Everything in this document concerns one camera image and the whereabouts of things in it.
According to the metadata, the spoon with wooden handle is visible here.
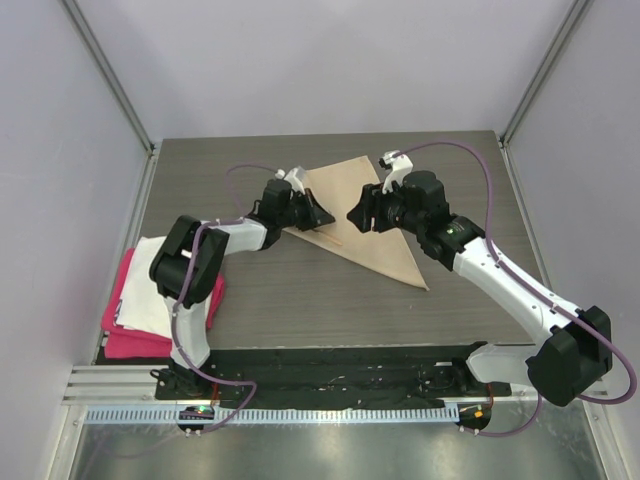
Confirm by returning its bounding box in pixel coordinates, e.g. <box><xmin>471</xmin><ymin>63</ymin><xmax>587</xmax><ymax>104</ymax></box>
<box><xmin>315</xmin><ymin>231</ymin><xmax>343</xmax><ymax>246</ymax></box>

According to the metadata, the white folded cloth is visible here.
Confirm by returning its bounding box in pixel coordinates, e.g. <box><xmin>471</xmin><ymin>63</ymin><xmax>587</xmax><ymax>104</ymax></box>
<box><xmin>116</xmin><ymin>236</ymin><xmax>171</xmax><ymax>339</ymax></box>

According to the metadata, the white slotted cable duct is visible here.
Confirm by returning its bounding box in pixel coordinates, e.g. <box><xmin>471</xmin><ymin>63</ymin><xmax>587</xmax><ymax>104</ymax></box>
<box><xmin>84</xmin><ymin>404</ymin><xmax>459</xmax><ymax>426</ymax></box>

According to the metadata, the aluminium frame post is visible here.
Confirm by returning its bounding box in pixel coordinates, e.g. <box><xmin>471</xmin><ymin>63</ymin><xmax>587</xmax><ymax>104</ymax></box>
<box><xmin>58</xmin><ymin>0</ymin><xmax>156</xmax><ymax>154</ymax></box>
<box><xmin>499</xmin><ymin>0</ymin><xmax>594</xmax><ymax>148</ymax></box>

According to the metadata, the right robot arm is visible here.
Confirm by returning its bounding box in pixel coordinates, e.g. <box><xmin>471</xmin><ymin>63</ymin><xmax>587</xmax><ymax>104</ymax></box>
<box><xmin>347</xmin><ymin>171</ymin><xmax>613</xmax><ymax>406</ymax></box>

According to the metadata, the aluminium frame rail right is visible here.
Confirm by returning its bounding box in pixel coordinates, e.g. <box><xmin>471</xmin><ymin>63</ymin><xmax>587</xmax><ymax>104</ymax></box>
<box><xmin>499</xmin><ymin>139</ymin><xmax>609</xmax><ymax>401</ymax></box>

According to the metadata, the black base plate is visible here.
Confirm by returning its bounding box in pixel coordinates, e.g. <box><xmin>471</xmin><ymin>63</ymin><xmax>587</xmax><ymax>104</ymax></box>
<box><xmin>150</xmin><ymin>344</ymin><xmax>512</xmax><ymax>410</ymax></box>

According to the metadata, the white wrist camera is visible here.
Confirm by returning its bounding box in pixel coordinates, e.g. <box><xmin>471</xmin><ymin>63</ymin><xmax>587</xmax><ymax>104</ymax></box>
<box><xmin>275</xmin><ymin>166</ymin><xmax>307</xmax><ymax>193</ymax></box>
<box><xmin>379</xmin><ymin>150</ymin><xmax>413</xmax><ymax>194</ymax></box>

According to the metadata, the aluminium frame post right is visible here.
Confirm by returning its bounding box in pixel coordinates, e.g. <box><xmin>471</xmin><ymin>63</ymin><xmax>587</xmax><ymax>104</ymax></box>
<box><xmin>499</xmin><ymin>0</ymin><xmax>594</xmax><ymax>148</ymax></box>

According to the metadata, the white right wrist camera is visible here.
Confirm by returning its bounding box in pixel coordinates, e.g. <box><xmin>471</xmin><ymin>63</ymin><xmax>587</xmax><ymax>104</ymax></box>
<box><xmin>379</xmin><ymin>150</ymin><xmax>413</xmax><ymax>194</ymax></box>

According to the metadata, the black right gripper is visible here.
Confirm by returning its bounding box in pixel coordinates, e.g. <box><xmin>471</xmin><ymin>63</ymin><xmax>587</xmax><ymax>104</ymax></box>
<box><xmin>347</xmin><ymin>177</ymin><xmax>425</xmax><ymax>236</ymax></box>

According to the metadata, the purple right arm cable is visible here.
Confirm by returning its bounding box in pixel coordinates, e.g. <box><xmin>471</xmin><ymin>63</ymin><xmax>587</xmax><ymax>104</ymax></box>
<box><xmin>394</xmin><ymin>139</ymin><xmax>636</xmax><ymax>437</ymax></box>

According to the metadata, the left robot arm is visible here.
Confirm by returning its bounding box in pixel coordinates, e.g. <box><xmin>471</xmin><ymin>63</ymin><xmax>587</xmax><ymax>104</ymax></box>
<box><xmin>149</xmin><ymin>179</ymin><xmax>335</xmax><ymax>399</ymax></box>

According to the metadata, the beige cloth napkin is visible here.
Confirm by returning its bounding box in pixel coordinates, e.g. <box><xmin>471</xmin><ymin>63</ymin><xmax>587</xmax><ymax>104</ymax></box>
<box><xmin>283</xmin><ymin>155</ymin><xmax>432</xmax><ymax>292</ymax></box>

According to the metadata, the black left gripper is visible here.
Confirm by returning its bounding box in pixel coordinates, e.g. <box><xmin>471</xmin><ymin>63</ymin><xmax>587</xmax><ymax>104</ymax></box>
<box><xmin>278</xmin><ymin>189</ymin><xmax>335</xmax><ymax>232</ymax></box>

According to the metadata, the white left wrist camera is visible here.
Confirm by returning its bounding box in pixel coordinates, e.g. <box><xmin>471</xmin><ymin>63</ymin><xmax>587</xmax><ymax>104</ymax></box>
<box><xmin>275</xmin><ymin>166</ymin><xmax>307</xmax><ymax>193</ymax></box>

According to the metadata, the pink folded cloth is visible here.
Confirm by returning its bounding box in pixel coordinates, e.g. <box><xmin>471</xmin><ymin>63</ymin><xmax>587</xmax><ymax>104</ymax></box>
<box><xmin>101</xmin><ymin>247</ymin><xmax>226</xmax><ymax>360</ymax></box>

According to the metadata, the aluminium frame post left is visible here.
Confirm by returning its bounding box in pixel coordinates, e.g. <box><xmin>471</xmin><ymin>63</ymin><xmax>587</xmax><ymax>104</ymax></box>
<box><xmin>58</xmin><ymin>0</ymin><xmax>156</xmax><ymax>154</ymax></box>

